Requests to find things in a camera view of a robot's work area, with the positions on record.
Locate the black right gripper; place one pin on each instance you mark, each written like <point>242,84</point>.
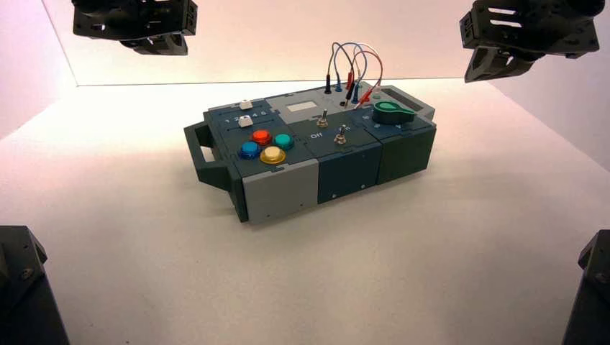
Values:
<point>533,26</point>

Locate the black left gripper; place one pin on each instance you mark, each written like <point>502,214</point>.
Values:
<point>133,16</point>

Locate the metal toggle switch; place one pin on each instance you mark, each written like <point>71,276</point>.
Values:
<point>323,120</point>
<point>340,136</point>

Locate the dark blue grey control box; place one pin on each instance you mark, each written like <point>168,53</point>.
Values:
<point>281,190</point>

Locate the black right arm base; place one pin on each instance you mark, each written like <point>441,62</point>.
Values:
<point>591,300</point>

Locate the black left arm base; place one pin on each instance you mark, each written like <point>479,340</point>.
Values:
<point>24,295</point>

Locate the white slider knob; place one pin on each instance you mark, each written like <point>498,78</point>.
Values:
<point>245,121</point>
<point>245,104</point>

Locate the green rotary knob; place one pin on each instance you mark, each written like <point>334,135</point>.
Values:
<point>391,113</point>

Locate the blue round push button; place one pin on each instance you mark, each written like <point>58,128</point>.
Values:
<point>249,150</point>

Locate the orange round push button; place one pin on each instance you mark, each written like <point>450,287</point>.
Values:
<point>261,137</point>

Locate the teal round push button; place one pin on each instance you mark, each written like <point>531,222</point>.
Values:
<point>283,141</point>

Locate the yellow round push button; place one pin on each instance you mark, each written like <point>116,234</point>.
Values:
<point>272,155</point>

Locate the white rectangular display window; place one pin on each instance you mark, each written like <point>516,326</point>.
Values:
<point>302,106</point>

